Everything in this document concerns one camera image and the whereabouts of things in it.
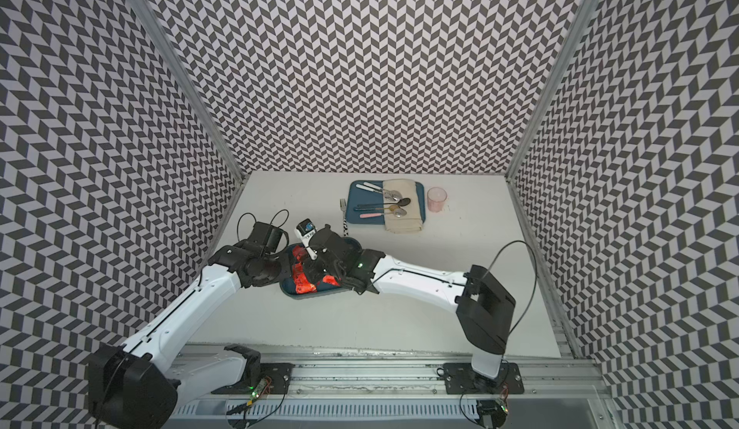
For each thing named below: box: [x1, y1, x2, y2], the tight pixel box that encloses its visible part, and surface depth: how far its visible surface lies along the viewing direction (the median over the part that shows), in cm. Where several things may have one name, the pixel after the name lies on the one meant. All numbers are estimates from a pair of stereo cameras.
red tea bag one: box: [291, 253, 318, 295], surface depth 82 cm
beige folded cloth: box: [382, 178, 424, 234], surface depth 107 cm
